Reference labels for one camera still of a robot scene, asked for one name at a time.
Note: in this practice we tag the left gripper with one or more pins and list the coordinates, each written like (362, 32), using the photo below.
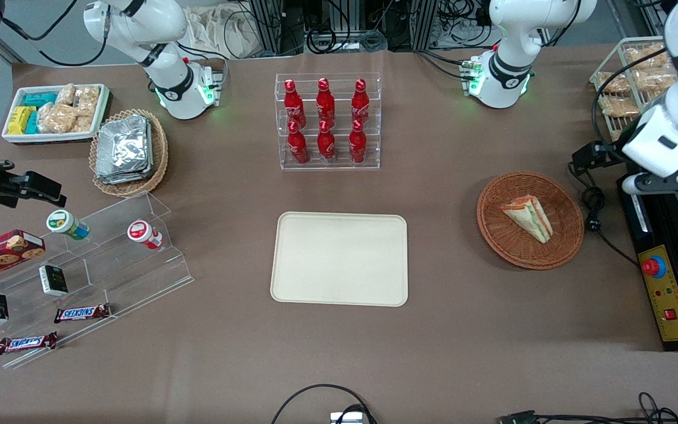
(617, 149)

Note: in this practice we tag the triangle sandwich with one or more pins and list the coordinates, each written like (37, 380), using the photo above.
(530, 218)

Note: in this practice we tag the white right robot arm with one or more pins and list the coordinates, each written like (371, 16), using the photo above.
(150, 29)

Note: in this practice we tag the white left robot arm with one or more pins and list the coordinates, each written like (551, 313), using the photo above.
(509, 35)

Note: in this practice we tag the white rectangular snack tray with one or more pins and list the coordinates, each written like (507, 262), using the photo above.
(50, 139)

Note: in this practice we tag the light tan wicker basket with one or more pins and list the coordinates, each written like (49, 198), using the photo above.
(133, 189)

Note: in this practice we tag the brown round wicker basket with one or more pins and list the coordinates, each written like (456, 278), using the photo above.
(509, 247)

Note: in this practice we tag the cream rectangular tray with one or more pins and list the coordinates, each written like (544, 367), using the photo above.
(339, 259)

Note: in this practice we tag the bagged fried snack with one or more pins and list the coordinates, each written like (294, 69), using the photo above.
(618, 106)
(652, 79)
(612, 82)
(617, 135)
(645, 57)

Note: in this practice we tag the green lidded cup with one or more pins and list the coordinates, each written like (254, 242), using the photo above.
(59, 222)

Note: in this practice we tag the teal snack pack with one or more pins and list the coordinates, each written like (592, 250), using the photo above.
(40, 99)
(32, 122)

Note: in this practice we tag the clear bag of rice crisps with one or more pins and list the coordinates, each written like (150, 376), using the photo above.
(87, 100)
(82, 123)
(56, 119)
(66, 94)

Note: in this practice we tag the yellow snack pack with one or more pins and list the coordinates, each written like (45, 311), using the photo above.
(20, 121)

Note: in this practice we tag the silver foil pouch stack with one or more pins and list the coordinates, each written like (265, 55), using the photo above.
(124, 147)

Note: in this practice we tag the red lidded cup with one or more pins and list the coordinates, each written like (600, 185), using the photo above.
(138, 231)

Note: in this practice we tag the red emergency stop button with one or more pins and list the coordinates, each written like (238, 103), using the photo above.
(654, 266)

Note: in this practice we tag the Snickers chocolate bar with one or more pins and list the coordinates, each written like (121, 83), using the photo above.
(82, 313)
(27, 343)

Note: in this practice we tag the clear acrylic stepped shelf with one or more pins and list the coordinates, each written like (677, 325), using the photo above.
(139, 277)

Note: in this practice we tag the black sealing machine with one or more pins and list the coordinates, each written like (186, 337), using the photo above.
(668, 294)

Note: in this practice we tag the clear acrylic bottle rack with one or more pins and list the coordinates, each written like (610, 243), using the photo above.
(374, 165)

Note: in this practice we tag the red cola bottle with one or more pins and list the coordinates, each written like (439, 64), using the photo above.
(357, 146)
(325, 103)
(293, 105)
(326, 146)
(298, 147)
(360, 103)

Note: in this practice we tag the beige cloth bag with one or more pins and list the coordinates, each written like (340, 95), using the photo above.
(221, 32)

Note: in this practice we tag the small silver device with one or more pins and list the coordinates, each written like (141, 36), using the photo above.
(348, 418)

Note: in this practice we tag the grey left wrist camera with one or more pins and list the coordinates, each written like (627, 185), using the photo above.
(633, 184)

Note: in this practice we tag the aluminium frame post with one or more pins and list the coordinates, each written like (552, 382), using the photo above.
(265, 26)
(424, 23)

